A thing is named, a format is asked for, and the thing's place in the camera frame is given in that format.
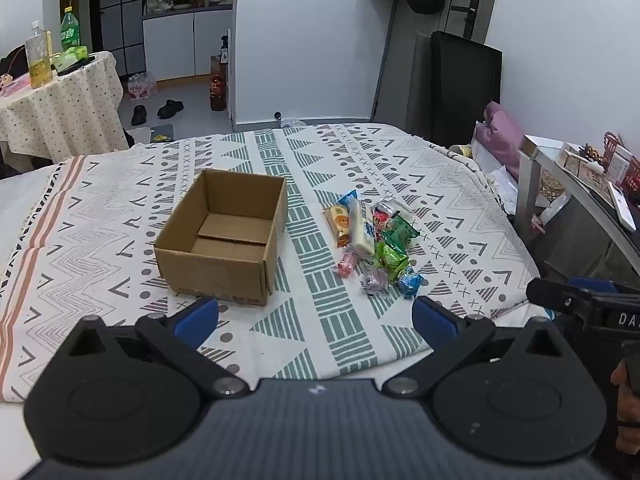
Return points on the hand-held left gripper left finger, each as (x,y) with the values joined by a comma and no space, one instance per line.
(197,319)

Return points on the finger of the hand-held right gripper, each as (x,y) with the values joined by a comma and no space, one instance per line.
(592,285)
(552,294)

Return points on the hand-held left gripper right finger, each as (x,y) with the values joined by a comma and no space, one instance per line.
(434,321)

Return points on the blue candy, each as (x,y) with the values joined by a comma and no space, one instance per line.
(410,283)

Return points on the purple candy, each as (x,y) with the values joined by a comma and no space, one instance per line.
(375,281)

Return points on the green snack packet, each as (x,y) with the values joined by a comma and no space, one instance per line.
(393,259)
(404,232)

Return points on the cardboard box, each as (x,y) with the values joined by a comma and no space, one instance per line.
(225,240)

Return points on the pink candy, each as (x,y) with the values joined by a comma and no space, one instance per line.
(347,262)

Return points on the long white snack packet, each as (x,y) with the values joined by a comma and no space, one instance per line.
(362,230)

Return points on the red snack packet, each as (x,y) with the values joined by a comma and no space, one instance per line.
(382,216)

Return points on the clear white cake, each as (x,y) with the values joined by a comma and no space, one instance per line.
(396,207)

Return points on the orange label cake packet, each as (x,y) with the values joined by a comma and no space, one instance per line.
(337,222)

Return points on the blue snack packet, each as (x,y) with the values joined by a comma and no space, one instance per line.
(348,197)

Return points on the person's right hand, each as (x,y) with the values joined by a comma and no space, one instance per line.
(627,390)

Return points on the grey side table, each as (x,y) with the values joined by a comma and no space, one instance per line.
(575,220)

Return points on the white card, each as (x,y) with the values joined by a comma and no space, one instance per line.
(622,205)

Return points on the red basket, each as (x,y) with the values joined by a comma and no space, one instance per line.
(625,162)

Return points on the beige small box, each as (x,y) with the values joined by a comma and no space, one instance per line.
(575,159)

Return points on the patterned blanket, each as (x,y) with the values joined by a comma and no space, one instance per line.
(125,210)

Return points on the pink pillow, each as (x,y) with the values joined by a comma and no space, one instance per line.
(500,135)

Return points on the tape roll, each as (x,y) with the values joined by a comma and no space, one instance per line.
(462,150)

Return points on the black shoe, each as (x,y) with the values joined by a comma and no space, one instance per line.
(170,108)
(139,115)

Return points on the white bed sheet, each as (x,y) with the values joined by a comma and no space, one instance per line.
(15,205)

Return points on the clear plastic bag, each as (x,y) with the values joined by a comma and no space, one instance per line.
(292,122)

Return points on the black leaning panel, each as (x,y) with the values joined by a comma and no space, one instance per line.
(465,90)

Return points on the red fire extinguisher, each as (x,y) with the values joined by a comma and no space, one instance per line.
(217,85)

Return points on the pack of water bottles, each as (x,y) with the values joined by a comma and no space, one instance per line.
(142,85)

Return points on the table with dotted tablecloth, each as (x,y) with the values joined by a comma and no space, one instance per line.
(65,105)

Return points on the black spray bottle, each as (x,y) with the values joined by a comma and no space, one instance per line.
(225,47)

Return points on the white cabinet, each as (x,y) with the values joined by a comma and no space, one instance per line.
(185,42)

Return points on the black remote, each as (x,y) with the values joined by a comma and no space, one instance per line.
(79,66)

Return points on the green tissue pack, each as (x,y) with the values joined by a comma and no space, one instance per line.
(70,57)

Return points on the pink printed item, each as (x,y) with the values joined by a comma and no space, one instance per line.
(12,85)

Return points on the clear bottle yellow liquid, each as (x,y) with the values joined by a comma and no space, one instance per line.
(39,55)

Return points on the black grid door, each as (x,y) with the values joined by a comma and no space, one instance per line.
(120,15)

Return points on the green soda bottle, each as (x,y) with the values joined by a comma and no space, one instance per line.
(70,30)

